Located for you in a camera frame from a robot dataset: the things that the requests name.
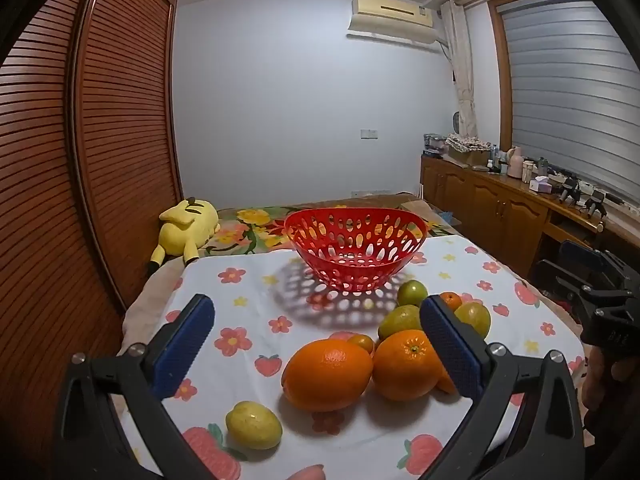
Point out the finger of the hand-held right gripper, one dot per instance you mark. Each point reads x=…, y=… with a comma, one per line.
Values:
x=582, y=255
x=560, y=285

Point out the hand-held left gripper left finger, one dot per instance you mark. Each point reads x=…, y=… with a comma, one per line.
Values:
x=182, y=347

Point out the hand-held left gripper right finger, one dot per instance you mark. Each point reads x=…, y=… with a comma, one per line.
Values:
x=450, y=345

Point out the large orange with green stem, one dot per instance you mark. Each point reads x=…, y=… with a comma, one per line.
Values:
x=400, y=370

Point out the green round fruit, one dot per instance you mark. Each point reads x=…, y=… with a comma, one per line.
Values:
x=412, y=292
x=397, y=321
x=475, y=319

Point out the small tangerine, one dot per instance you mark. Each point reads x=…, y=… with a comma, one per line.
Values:
x=361, y=343
x=452, y=301

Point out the large oblong orange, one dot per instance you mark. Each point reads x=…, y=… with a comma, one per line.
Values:
x=327, y=377

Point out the red perforated plastic basket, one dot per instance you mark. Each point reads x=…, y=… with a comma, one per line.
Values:
x=320, y=260

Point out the person's right hand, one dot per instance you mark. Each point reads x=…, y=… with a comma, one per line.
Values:
x=595, y=380

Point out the medium orange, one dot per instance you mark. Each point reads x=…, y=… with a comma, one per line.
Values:
x=445, y=384

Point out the small black stand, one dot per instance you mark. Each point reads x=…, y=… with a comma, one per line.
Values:
x=570, y=191
x=596, y=204

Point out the white flower-print tablecloth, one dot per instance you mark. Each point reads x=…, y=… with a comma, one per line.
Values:
x=250, y=340

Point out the pale pink tissue box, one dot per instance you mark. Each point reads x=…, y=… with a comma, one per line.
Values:
x=540, y=186

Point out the white jar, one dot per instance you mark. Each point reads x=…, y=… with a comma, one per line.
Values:
x=528, y=172

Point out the yellow-green lemon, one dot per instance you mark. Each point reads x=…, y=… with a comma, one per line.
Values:
x=253, y=425

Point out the pink kettle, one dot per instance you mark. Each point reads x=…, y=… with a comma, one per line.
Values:
x=515, y=165

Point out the wooden sideboard cabinet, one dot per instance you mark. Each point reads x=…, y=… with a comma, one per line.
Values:
x=480, y=200

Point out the yellow plush toy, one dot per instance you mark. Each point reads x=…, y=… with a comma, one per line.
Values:
x=185, y=225

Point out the blue plastic bag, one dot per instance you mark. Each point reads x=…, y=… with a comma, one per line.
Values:
x=446, y=217

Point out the floral bed blanket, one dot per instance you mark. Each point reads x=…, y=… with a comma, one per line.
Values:
x=250, y=230

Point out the cardboard box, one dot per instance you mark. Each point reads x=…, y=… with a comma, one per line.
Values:
x=470, y=158

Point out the patterned folded cloth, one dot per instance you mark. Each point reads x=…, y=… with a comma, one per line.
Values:
x=467, y=141

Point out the grey window blind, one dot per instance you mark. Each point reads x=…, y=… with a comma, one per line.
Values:
x=565, y=85

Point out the small grey round fan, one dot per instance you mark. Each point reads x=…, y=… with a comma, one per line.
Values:
x=456, y=122

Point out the clear plastic container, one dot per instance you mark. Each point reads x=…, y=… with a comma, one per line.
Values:
x=435, y=145

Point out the cream curtain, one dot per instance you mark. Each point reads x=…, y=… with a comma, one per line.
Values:
x=462, y=85

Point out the wooden louvered wardrobe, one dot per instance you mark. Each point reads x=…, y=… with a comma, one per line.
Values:
x=115, y=135

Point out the white wall socket strip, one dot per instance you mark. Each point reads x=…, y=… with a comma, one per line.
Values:
x=370, y=192

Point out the wooden window frame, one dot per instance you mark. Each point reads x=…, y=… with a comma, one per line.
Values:
x=500, y=85

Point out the white wall switch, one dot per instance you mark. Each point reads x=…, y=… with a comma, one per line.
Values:
x=369, y=133

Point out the beige wall air conditioner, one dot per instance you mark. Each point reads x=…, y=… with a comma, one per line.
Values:
x=390, y=15

